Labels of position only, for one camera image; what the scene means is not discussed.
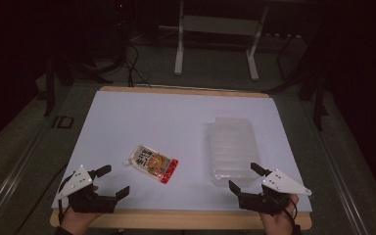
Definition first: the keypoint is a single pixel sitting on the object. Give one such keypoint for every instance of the sauce pouch with red end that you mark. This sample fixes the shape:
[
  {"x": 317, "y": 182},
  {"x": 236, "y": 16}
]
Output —
[{"x": 153, "y": 163}]

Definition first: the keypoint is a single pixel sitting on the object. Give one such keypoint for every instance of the white table mat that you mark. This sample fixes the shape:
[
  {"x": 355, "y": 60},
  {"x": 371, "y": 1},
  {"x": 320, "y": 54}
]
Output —
[{"x": 163, "y": 120}]

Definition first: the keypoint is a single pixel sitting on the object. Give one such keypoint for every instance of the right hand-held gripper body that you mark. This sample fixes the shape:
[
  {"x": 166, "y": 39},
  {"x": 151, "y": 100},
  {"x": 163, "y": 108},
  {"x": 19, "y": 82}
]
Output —
[{"x": 280, "y": 184}]

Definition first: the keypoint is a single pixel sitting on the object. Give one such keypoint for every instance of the person's right hand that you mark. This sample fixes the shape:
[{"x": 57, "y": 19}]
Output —
[{"x": 279, "y": 225}]

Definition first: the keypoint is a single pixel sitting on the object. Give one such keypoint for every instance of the black stand legs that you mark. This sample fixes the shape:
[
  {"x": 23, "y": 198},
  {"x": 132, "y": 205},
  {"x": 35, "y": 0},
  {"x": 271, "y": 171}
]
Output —
[
  {"x": 318, "y": 98},
  {"x": 50, "y": 84}
]

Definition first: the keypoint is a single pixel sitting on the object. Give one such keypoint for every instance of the metal floor rail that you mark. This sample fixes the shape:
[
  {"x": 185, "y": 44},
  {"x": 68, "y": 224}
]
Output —
[
  {"x": 342, "y": 182},
  {"x": 9, "y": 182}
]

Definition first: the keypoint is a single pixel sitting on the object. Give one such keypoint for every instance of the person's left hand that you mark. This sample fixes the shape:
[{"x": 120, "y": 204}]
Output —
[{"x": 75, "y": 223}]

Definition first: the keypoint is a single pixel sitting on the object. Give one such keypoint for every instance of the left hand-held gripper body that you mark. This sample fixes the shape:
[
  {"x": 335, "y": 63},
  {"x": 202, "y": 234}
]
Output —
[{"x": 91, "y": 202}]

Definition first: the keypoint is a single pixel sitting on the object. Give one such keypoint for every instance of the white metal stand frame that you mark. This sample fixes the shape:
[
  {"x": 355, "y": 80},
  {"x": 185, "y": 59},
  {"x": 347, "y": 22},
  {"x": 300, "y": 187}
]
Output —
[{"x": 222, "y": 25}]

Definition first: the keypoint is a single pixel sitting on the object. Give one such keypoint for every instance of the clear plastic container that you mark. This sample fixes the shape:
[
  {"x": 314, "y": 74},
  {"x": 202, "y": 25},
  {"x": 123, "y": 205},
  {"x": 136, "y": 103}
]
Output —
[{"x": 233, "y": 147}]

